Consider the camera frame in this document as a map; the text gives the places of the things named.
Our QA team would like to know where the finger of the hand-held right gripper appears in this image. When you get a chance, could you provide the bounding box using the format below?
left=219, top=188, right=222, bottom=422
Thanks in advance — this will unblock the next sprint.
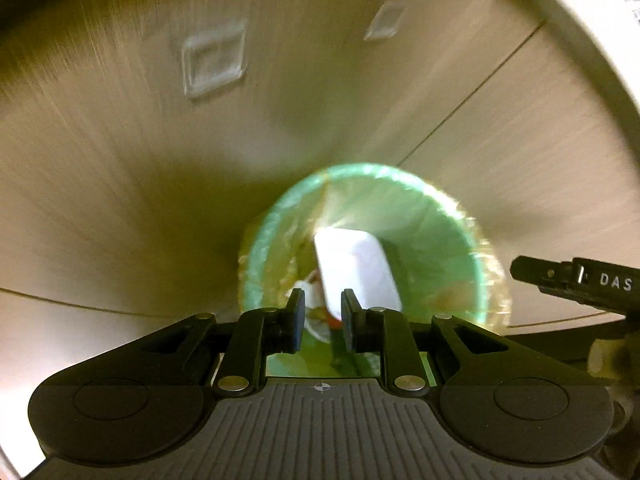
left=510, top=255, right=576, bottom=293

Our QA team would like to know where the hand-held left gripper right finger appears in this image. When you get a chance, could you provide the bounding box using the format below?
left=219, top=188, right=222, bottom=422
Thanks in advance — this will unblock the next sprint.
left=340, top=288, right=506, bottom=397

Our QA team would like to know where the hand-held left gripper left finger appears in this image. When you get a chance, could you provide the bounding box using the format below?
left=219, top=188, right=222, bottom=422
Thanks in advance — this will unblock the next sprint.
left=137, top=288, right=308, bottom=398

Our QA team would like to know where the white plastic food container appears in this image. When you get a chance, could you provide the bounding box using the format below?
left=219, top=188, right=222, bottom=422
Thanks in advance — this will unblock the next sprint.
left=312, top=227, right=403, bottom=323

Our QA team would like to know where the trash bin with green bag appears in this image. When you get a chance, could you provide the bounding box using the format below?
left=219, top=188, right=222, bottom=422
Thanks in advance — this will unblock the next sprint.
left=235, top=160, right=513, bottom=378

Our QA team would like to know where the person's right hand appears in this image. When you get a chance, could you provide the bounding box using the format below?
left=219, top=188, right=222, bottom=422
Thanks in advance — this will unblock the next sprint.
left=587, top=337, right=640, bottom=411

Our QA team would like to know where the plain wooden cabinet door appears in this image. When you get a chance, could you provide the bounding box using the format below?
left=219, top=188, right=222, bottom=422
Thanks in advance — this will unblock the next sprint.
left=395, top=25, right=640, bottom=331

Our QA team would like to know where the wooden cabinet door with bumpers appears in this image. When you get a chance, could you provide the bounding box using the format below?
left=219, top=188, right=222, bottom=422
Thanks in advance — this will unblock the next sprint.
left=0, top=0, right=546, bottom=321

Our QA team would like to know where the clear door bumper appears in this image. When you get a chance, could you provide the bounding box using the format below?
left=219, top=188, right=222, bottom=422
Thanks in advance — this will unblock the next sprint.
left=364, top=1, right=407, bottom=42
left=180, top=20, right=249, bottom=100

